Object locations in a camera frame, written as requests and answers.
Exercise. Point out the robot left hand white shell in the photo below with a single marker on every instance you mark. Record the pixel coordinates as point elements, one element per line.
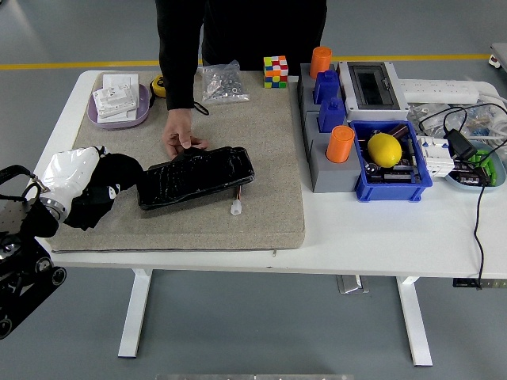
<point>67,170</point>

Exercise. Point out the person's right hand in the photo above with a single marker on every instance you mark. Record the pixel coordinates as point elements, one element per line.
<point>179,126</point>

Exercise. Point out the black rag with red tag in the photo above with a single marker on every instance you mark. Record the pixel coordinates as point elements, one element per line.
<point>119,166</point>

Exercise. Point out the black film-wrapped panel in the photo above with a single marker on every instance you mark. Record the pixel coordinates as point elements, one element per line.
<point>198,178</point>

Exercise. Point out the person's right forearm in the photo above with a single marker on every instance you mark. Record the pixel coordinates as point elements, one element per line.
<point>179,87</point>

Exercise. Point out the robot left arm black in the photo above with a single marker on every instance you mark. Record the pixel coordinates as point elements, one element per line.
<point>24,269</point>

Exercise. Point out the black desk height controller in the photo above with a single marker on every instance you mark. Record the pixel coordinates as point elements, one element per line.
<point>463,283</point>

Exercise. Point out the purple tray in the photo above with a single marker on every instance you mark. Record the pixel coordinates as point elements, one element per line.
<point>142,115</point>

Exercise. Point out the yellow tape measure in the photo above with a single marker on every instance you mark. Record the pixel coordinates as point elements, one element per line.
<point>158,85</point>

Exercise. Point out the white flat packet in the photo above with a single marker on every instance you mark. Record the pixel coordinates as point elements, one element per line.
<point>123,116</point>

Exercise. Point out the clear bag of screws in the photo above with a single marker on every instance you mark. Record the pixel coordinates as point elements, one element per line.
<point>223,85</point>

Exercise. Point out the grey-brown mat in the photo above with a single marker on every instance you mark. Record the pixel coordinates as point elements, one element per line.
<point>257,158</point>

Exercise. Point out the colourful puzzle cube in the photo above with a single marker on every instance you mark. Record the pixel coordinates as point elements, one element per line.
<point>275,72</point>

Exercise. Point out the person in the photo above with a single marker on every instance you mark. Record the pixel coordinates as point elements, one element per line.
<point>261,31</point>

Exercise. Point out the blue block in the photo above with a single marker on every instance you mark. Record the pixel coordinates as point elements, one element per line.
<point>326,89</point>
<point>332,116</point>

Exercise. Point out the orange cylinder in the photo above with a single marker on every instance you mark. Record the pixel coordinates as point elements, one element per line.
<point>320,61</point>
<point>340,144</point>

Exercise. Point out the white table leg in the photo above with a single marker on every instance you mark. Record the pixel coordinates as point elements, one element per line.
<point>416,324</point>
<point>134,316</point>

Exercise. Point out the grey block holder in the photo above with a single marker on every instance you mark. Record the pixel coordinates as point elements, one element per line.
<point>336,176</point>

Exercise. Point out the white grey distribution box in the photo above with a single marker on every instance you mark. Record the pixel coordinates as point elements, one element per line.
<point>352,107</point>

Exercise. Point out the yellow lemon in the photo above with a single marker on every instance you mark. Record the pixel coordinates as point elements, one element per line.
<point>384,149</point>

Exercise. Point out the blue plastic bin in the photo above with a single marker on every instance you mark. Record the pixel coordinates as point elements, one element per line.
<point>388,192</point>

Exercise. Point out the brown cylindrical component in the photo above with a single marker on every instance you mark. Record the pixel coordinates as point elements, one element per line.
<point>399,130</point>

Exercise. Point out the black electronic module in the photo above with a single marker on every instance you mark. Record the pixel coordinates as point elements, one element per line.
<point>396,176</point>

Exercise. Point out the grey metal floor plate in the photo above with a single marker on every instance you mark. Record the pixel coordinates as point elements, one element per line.
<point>350,285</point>

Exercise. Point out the clear bag of parts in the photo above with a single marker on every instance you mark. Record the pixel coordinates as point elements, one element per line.
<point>424,112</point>

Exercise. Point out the white circuit breaker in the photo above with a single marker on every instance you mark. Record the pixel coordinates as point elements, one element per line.
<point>435,158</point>

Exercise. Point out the white power strip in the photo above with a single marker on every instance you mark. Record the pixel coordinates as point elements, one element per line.
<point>435,90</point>

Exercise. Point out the dark relay module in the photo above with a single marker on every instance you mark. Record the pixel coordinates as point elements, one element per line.
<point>467,176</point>

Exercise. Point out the green terminal block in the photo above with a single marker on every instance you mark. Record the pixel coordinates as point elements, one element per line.
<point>491,168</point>

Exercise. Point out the light blue dish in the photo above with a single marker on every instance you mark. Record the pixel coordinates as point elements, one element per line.
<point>500,174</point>

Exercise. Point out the white cart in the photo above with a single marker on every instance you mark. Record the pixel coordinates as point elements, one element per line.
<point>500,51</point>

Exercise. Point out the white wall socket plate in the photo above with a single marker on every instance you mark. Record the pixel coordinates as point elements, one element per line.
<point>115,101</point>

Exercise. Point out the white switch box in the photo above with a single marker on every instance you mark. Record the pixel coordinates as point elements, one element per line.
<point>119,81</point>

